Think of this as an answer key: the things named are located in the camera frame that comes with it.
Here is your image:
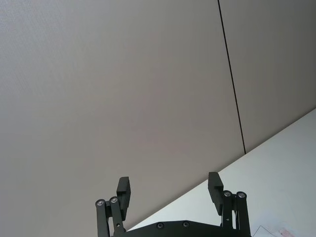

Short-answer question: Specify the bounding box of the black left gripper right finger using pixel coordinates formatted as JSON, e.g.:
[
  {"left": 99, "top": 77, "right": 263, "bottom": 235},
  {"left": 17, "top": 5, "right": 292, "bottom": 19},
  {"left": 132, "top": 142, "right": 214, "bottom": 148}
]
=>
[{"left": 207, "top": 171, "right": 251, "bottom": 237}]

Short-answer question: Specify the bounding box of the pale grey wall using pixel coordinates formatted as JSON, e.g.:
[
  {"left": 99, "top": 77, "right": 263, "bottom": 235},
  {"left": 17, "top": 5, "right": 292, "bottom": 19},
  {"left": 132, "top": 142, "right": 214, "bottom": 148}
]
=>
[{"left": 0, "top": 0, "right": 316, "bottom": 237}]

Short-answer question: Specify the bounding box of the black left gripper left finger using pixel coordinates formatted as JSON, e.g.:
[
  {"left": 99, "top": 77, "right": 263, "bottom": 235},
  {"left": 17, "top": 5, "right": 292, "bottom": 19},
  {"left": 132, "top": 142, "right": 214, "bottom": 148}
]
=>
[{"left": 95, "top": 176, "right": 132, "bottom": 237}]

